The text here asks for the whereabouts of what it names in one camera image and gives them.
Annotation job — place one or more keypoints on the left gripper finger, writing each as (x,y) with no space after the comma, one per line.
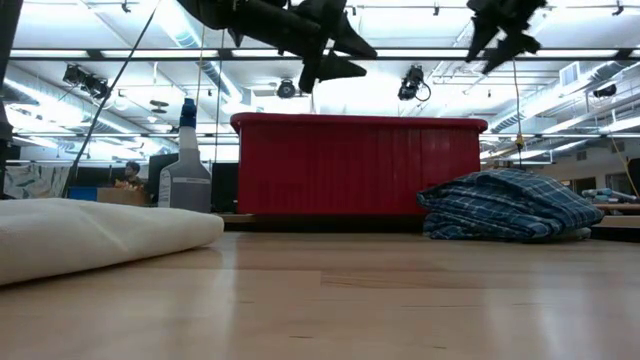
(340,67)
(352,42)

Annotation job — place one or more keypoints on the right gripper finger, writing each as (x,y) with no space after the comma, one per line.
(517,47)
(482,40)

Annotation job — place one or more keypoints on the blue plaid garment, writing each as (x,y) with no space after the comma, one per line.
(505,205)

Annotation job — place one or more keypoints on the pale blue background robot arm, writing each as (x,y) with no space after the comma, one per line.
(607,195)

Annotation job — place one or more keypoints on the round black ceiling device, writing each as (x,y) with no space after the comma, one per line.
(286,89)

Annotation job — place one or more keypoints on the red plastic bin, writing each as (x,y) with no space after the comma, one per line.
(350,170)

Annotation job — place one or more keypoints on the black monitor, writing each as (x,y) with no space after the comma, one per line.
(225,187)
(160,172)

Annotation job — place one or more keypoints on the grey spray bottle blue nozzle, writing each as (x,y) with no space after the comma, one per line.
(186,185)

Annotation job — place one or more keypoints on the black track spotlight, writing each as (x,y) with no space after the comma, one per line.
(87,82)

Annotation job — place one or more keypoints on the person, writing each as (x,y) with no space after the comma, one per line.
(131,176)

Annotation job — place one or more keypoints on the colourful small objects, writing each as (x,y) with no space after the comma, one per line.
(125,185)

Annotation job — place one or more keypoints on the cardboard box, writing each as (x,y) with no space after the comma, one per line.
(122,197)

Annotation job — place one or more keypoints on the blue box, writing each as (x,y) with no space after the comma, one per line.
(82,194)

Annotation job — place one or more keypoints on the white canvas tote bag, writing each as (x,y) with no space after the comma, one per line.
(90,235)

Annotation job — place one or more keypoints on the patterned cloth board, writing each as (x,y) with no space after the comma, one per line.
(40,181)

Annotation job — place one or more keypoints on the black aluminium table frame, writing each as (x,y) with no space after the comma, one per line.
(310,227)

